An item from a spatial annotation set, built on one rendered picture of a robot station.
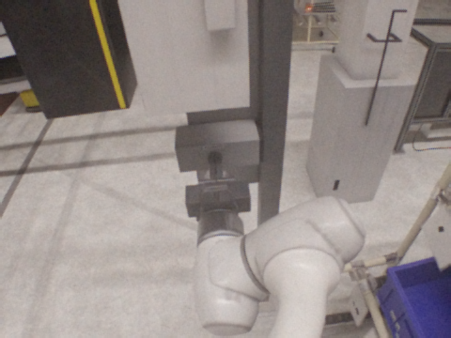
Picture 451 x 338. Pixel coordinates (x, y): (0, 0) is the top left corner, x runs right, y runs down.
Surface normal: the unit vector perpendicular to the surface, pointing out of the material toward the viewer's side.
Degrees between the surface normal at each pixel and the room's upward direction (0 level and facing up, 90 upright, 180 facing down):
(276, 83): 90
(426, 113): 90
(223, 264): 31
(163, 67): 90
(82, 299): 0
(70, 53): 90
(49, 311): 0
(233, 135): 0
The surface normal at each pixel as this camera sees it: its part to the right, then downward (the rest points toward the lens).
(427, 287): -0.11, -0.71
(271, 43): 0.07, 0.69
